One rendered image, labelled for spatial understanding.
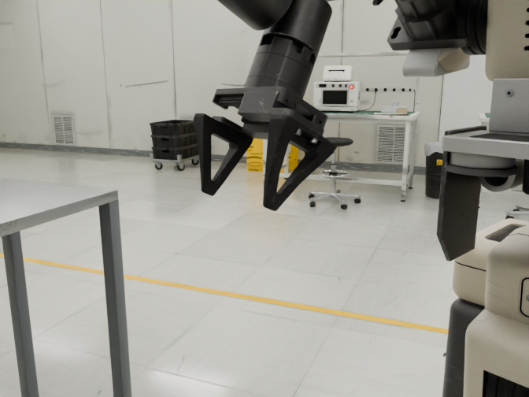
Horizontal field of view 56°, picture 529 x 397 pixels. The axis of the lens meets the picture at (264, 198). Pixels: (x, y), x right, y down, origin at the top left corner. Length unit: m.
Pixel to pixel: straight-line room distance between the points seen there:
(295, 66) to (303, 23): 0.04
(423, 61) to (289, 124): 0.34
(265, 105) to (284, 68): 0.05
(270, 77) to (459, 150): 0.22
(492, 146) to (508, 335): 0.25
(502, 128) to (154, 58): 7.06
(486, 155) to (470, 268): 0.46
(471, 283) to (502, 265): 0.33
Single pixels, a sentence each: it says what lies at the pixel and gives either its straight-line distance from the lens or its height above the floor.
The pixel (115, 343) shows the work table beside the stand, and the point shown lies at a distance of 1.62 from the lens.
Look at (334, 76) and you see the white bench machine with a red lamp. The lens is 5.11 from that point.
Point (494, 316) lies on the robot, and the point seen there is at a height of 0.80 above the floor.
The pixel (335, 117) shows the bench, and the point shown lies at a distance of 4.84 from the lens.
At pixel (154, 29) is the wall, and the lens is 7.57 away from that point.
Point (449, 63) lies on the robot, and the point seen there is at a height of 1.12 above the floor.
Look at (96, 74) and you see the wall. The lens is 8.18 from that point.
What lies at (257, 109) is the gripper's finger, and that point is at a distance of 0.44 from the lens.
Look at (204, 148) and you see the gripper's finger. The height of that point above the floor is 1.03.
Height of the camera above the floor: 1.10
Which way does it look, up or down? 13 degrees down
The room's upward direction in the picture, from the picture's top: straight up
